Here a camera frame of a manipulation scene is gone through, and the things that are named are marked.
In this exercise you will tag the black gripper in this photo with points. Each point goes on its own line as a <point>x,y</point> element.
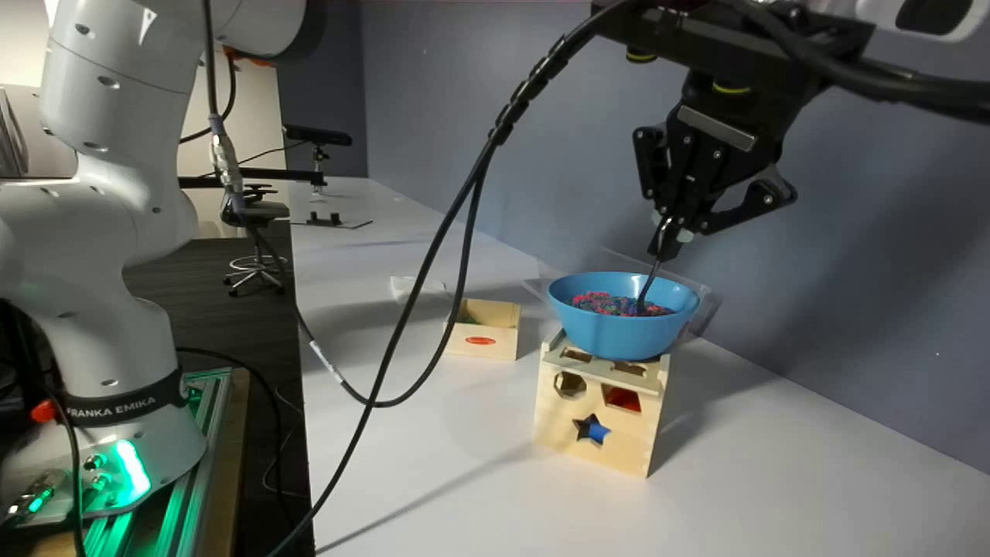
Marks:
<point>712,163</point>

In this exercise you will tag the metal spoon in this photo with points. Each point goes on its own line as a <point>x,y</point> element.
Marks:
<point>644,290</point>

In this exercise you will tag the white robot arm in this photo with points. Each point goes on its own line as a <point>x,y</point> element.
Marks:
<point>116,89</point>

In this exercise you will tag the colourful beads in bowl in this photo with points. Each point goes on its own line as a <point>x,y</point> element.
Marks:
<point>613,305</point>

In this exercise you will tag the blue plastic bowl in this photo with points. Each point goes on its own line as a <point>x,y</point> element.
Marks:
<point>623,336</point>

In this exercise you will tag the small wooden crate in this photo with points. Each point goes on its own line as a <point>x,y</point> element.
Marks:
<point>487,331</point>

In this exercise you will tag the wooden shape sorter box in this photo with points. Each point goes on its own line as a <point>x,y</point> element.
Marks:
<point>601,409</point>

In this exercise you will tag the crumpled clear plastic bag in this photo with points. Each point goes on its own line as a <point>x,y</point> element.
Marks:
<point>400,286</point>

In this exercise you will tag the black office chair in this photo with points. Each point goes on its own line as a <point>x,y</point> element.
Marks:
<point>244,208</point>

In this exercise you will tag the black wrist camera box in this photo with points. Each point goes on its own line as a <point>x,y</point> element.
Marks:
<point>719,41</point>

